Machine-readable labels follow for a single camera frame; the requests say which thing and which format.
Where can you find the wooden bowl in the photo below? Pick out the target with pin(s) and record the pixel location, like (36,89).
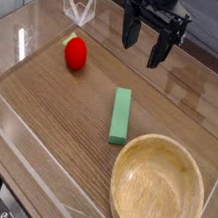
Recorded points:
(154,176)

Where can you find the green rectangular block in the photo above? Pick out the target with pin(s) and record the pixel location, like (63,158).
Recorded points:
(120,117)

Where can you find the red plush strawberry toy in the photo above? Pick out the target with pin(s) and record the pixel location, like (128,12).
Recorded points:
(75,52)

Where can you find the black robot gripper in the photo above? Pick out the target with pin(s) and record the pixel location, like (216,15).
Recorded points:
(169,14)

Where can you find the clear acrylic corner bracket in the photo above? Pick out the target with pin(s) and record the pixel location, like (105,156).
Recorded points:
(78,12)

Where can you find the clear acrylic tray wall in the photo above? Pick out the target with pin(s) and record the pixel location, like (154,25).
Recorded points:
(38,181)

